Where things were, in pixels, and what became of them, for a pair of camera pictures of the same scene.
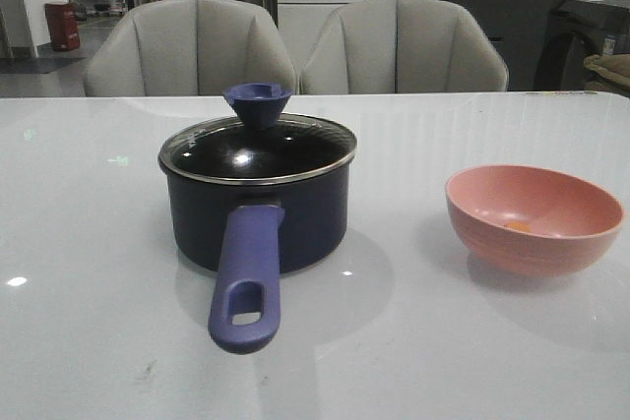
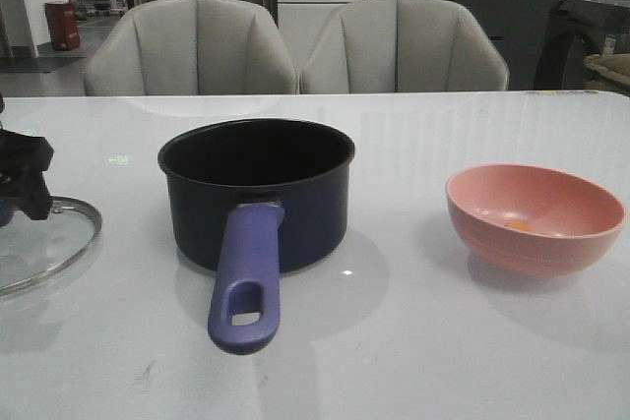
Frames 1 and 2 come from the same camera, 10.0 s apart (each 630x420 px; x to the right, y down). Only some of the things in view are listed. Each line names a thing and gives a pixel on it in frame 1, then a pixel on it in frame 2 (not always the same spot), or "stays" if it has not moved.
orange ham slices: (518, 225) stays
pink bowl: (527, 219) stays
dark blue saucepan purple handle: (252, 204) stays
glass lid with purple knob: (258, 146) → (31, 249)
